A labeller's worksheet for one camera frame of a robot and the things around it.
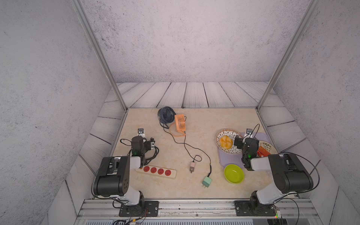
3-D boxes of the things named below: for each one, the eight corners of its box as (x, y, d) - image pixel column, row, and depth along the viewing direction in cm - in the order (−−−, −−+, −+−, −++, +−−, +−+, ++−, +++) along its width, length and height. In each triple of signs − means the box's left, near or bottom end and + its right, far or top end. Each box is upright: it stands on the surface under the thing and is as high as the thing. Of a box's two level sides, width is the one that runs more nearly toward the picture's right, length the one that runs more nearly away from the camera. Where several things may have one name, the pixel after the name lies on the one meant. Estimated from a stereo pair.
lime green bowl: (224, 184, 83) (226, 181, 79) (221, 167, 89) (223, 164, 86) (243, 184, 83) (246, 181, 79) (239, 167, 89) (241, 164, 86)
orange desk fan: (171, 136, 105) (170, 125, 95) (172, 126, 112) (171, 114, 102) (185, 136, 105) (185, 125, 95) (185, 126, 112) (185, 114, 101)
